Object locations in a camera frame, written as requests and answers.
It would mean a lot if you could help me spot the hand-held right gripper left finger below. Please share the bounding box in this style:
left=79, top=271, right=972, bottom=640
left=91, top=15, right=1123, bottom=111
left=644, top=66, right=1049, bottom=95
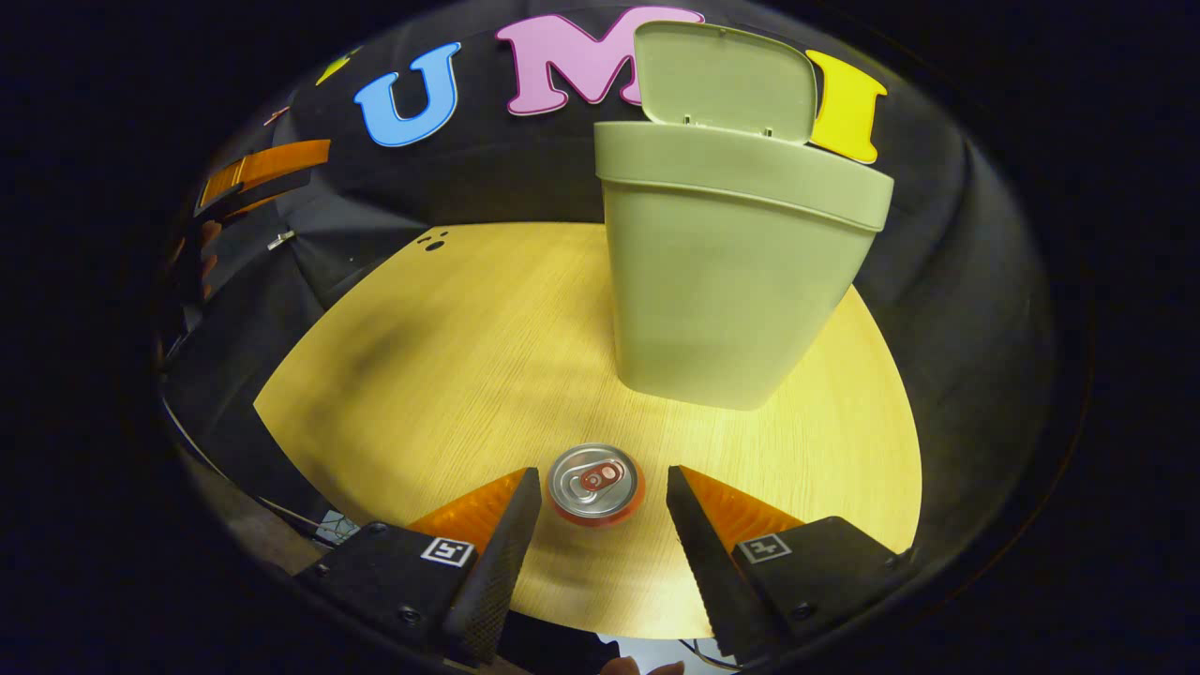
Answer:
left=295, top=466, right=543, bottom=668

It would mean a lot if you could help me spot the pale green desktop garbage bin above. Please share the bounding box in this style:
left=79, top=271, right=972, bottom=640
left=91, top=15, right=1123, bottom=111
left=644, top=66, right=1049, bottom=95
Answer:
left=593, top=21, right=894, bottom=412

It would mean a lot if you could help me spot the red pop can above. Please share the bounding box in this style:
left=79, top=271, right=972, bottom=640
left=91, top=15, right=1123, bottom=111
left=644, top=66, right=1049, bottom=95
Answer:
left=547, top=442, right=647, bottom=527

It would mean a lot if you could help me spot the black backdrop cloth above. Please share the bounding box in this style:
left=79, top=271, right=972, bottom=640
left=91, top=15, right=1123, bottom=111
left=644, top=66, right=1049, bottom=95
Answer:
left=155, top=5, right=1058, bottom=610

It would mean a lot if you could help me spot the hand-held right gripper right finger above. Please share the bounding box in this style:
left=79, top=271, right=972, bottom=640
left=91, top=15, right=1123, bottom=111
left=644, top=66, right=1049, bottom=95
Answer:
left=666, top=464, right=915, bottom=662

